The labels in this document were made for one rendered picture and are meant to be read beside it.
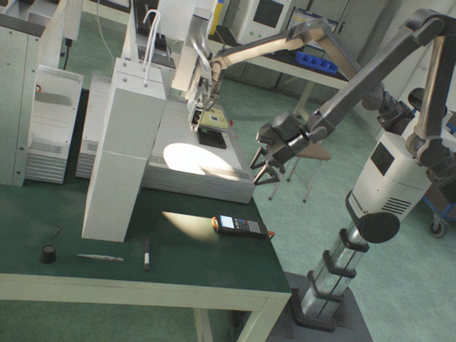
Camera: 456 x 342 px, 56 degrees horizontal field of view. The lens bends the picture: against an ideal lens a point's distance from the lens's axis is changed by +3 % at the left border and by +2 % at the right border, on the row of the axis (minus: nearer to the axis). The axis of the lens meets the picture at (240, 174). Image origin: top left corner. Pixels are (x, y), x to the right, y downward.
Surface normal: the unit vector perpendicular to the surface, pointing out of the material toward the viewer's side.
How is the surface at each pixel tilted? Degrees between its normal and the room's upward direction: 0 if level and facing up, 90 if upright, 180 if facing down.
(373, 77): 89
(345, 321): 0
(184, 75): 90
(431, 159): 90
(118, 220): 90
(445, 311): 0
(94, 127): 0
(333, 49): 113
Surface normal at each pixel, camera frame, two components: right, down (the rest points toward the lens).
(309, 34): -0.31, 0.74
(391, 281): 0.34, -0.82
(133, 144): 0.22, 0.55
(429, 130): 0.01, 0.33
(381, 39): -0.92, -0.17
